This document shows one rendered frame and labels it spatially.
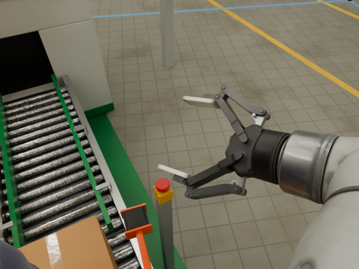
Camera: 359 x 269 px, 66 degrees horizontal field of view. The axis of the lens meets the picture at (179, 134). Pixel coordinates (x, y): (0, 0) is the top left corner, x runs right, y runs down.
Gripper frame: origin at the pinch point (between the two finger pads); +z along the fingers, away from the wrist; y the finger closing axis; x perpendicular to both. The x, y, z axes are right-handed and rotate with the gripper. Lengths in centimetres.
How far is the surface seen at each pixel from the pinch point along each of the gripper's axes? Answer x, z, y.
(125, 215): -26.4, 32.5, -25.3
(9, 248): 20.3, 3.4, -23.2
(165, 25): -157, 211, 150
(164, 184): -56, 46, -14
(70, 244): -35, 64, -49
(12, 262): 20.8, 0.4, -23.6
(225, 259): -160, 56, -53
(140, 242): -28.4, 24.3, -30.3
